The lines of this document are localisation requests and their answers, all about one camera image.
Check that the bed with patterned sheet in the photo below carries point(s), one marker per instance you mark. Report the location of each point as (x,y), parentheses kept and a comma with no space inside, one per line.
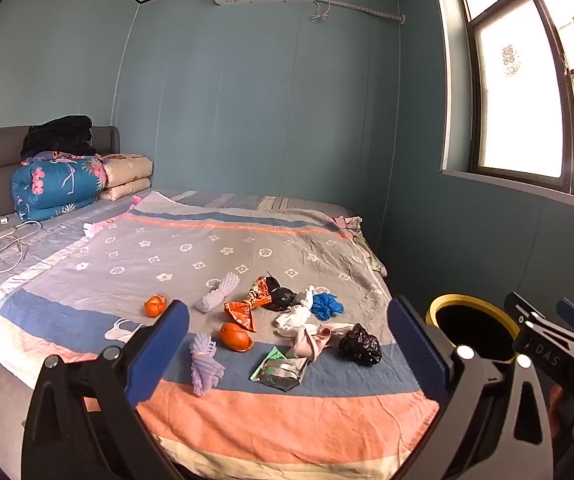
(192,255)

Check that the pink plastic bag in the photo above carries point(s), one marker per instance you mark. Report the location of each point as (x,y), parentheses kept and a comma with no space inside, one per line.
(312,341)

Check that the brown framed window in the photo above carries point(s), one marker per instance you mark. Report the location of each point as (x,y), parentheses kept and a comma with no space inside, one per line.
(517,110)

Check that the beige stacked pillows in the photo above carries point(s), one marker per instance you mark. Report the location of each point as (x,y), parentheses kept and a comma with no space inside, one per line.
(127,172)

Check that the pink floral cloth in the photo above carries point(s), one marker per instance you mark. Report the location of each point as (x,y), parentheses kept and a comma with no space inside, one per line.
(354,232)

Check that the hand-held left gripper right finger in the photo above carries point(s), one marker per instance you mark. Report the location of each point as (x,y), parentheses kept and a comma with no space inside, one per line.
(417,350)

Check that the small orange fruit peel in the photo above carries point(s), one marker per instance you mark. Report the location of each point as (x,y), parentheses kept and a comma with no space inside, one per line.
(155,306)

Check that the black folded cloth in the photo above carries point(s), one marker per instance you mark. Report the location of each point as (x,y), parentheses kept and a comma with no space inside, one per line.
(62,135)

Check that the silver and green snack packet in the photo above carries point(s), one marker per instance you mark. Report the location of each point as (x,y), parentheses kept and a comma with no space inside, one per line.
(281,372)

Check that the black bin with yellow rim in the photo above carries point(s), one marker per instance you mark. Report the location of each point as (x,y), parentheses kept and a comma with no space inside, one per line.
(467,327)

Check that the white foam fruit net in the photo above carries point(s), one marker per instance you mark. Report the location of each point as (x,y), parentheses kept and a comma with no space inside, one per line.
(217,292)

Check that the blue floral folded quilt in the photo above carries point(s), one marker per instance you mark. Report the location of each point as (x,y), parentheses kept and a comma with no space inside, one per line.
(57,185)

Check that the small pink white cloth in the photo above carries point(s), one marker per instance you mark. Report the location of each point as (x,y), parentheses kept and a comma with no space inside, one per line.
(94,227)

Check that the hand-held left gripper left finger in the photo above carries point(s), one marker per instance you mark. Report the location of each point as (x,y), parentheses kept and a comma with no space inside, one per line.
(163,345)

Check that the window sticker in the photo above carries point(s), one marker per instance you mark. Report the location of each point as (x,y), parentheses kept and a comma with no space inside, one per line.
(511,60)

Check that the blue plastic bag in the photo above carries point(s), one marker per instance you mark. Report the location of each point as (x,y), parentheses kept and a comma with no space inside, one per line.
(327,306)

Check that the orange snack wrapper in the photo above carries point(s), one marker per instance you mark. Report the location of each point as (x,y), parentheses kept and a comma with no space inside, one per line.
(244,310)

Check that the white tissue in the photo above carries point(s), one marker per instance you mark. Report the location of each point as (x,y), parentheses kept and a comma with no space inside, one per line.
(294,317)

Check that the large black plastic bag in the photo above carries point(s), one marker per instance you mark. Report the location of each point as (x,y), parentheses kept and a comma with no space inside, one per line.
(360,346)

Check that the small black plastic bag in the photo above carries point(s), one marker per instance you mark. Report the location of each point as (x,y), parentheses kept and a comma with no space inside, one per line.
(282,299)

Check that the wrapped air conditioner pipe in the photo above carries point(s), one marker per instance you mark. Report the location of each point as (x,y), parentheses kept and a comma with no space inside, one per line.
(367,10)

